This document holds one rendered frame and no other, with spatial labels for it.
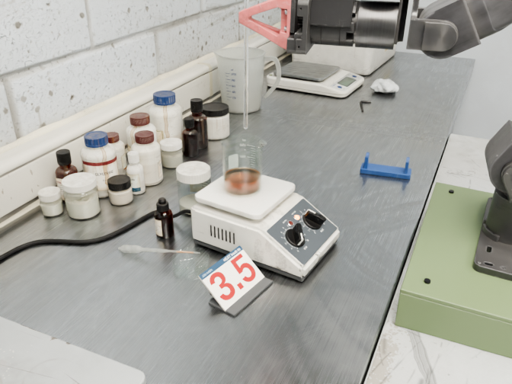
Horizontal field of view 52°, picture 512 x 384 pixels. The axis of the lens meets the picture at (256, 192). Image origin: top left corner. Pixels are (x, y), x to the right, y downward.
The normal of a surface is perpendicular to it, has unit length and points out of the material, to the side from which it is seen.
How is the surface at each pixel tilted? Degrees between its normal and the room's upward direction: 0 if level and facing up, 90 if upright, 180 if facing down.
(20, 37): 90
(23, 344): 0
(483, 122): 90
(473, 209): 2
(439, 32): 91
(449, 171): 0
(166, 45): 90
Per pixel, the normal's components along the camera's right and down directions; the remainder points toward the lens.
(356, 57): -0.47, 0.47
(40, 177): 0.91, 0.19
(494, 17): -0.04, 0.43
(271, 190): 0.00, -0.88
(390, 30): -0.26, 0.52
